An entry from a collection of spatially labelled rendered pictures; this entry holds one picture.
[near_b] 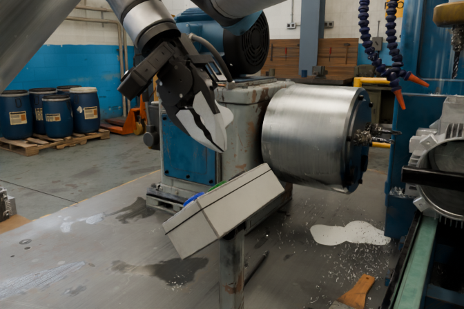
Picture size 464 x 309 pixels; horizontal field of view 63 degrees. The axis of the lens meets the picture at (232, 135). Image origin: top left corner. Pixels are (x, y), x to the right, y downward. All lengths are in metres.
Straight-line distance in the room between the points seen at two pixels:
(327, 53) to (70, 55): 4.15
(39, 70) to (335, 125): 6.02
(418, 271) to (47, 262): 0.73
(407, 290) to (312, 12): 5.47
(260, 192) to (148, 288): 0.37
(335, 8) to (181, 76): 5.66
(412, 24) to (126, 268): 0.90
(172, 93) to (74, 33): 6.44
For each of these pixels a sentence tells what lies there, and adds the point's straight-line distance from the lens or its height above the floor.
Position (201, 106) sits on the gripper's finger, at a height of 1.17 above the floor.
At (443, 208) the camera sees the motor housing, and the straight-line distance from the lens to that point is 0.85.
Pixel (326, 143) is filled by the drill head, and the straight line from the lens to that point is 0.81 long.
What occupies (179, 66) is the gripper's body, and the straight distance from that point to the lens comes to 0.56.
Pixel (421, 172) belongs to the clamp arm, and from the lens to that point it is 0.78.
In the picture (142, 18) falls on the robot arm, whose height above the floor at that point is 1.29.
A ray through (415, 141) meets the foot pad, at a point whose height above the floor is 1.07.
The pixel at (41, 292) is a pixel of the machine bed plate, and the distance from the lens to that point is 0.85.
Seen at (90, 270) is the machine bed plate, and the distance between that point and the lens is 0.88.
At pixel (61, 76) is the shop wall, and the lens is 6.82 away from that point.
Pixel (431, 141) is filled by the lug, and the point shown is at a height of 1.08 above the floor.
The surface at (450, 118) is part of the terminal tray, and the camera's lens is 0.87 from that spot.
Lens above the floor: 1.25
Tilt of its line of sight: 13 degrees down
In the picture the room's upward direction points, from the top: straight up
